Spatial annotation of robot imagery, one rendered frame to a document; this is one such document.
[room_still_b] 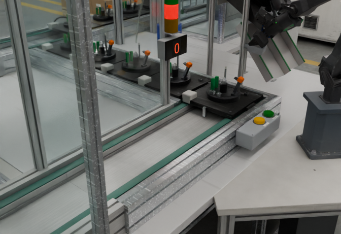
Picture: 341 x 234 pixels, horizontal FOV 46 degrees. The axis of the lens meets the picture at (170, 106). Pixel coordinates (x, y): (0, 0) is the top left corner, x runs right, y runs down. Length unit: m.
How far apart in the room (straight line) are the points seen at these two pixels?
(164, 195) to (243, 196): 0.26
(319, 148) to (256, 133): 0.24
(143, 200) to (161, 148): 0.31
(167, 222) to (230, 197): 0.22
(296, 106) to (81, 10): 1.32
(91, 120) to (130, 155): 0.56
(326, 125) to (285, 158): 0.18
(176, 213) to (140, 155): 0.26
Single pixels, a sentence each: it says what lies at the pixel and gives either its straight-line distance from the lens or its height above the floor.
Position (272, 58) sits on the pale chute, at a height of 1.05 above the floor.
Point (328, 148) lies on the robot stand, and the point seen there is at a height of 0.90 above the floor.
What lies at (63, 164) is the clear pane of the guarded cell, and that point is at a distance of 0.84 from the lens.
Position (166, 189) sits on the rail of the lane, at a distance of 1.21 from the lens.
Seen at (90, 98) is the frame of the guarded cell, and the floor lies 1.33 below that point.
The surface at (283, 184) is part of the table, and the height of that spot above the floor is 0.86.
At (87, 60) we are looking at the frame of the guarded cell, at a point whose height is 1.41.
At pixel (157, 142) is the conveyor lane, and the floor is 0.92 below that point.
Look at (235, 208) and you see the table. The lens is 1.25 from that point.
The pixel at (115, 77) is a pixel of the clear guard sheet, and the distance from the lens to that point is 1.36.
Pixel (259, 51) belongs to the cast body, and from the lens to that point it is 1.65.
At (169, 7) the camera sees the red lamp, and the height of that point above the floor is 1.35.
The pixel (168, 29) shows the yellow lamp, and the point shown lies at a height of 1.27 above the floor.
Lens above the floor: 1.67
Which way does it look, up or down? 27 degrees down
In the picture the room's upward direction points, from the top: straight up
